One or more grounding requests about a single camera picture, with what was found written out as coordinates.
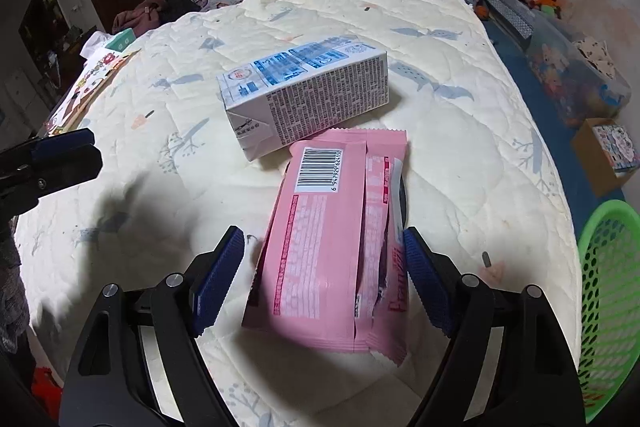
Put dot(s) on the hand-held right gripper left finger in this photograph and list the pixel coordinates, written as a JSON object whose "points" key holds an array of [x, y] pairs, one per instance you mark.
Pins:
{"points": [[220, 277]]}

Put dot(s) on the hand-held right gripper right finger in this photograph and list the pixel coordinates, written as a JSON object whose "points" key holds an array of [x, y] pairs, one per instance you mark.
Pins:
{"points": [[430, 287]]}

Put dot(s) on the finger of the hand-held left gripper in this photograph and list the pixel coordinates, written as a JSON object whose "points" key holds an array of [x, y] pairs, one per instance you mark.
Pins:
{"points": [[65, 144], [60, 174]]}

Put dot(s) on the pink snack wrapper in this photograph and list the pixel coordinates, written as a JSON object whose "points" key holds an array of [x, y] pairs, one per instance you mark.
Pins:
{"points": [[320, 257]]}

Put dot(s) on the green plastic basket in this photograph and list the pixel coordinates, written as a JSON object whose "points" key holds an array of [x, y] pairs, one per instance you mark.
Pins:
{"points": [[600, 307]]}

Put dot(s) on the small dark stub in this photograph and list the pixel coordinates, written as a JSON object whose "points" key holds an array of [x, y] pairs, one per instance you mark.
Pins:
{"points": [[486, 259]]}

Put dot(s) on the sticker board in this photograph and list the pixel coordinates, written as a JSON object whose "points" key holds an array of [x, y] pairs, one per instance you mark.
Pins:
{"points": [[90, 87]]}

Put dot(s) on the small green box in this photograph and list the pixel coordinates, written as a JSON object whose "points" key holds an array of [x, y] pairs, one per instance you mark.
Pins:
{"points": [[121, 39]]}

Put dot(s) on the cream quilted blanket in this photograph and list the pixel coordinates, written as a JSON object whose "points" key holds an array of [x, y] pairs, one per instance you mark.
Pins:
{"points": [[450, 132]]}

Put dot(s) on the dark clothes pile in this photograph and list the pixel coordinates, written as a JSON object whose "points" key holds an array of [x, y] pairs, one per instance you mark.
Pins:
{"points": [[155, 9]]}

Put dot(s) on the white and blue milk carton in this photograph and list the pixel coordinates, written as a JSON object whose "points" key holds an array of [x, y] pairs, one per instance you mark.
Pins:
{"points": [[300, 107]]}

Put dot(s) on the cardboard box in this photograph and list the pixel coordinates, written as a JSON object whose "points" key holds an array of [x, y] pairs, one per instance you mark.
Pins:
{"points": [[595, 162]]}

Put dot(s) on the clear plastic storage bin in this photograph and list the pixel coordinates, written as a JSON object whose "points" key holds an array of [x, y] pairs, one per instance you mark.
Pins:
{"points": [[575, 72]]}

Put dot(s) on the long patterned dark box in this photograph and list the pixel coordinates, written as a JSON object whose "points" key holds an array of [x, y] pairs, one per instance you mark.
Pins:
{"points": [[510, 19]]}

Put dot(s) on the small orange ball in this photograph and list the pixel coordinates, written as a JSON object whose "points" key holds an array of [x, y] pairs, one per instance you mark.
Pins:
{"points": [[481, 11]]}

